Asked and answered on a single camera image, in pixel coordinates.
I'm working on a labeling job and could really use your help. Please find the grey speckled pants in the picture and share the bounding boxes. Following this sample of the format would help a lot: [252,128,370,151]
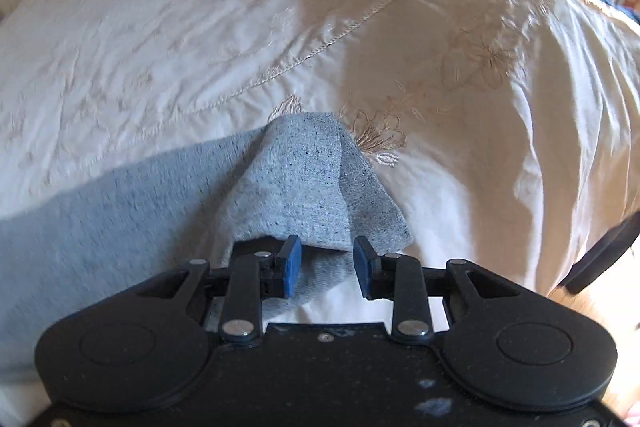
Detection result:
[1,113,412,378]

